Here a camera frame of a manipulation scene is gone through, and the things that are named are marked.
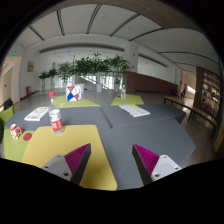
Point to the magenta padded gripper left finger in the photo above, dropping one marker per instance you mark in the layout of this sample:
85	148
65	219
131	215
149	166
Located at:
71	166

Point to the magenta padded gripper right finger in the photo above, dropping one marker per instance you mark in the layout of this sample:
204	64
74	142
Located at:
151	166

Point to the clear water bottle red cap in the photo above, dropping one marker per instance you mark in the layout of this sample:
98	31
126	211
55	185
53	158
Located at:
55	115

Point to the far clear water bottle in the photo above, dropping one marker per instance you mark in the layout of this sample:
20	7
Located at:
123	92

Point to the yellow table mat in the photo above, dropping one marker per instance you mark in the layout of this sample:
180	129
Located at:
45	144

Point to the red round coaster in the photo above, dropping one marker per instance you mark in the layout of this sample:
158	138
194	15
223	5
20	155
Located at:
27	136

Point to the yellow white booklet right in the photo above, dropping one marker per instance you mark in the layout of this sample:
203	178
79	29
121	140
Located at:
134	110

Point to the green mat left edge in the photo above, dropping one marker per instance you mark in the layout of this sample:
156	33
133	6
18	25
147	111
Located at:
15	149

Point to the white magazine left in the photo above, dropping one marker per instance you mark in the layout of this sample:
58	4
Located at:
36	114

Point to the green mat far left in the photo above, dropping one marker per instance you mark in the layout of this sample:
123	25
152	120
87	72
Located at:
63	103

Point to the green mat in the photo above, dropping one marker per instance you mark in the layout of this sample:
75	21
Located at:
63	103
129	99

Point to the red white patterned mug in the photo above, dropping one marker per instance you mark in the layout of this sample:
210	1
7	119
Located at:
16	131

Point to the long wooden bench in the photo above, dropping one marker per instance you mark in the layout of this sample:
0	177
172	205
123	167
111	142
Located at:
193	110

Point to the green mat far right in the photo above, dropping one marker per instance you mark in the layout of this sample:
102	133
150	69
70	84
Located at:
129	99

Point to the colourful geometric box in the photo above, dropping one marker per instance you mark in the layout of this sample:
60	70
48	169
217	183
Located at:
73	93

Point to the person standing far right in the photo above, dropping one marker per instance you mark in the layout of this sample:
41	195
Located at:
184	91

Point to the green chair left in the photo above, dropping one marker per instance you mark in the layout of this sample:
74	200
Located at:
7	114

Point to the red fire extinguisher box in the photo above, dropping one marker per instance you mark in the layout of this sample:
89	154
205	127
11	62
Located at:
28	91

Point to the wooden bookshelf right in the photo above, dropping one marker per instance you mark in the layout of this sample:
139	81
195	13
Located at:
207	96

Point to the potted green plants row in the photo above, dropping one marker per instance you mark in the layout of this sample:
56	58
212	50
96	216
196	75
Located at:
95	67

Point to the framed wall picture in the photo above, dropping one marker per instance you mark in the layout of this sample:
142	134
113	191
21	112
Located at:
30	67

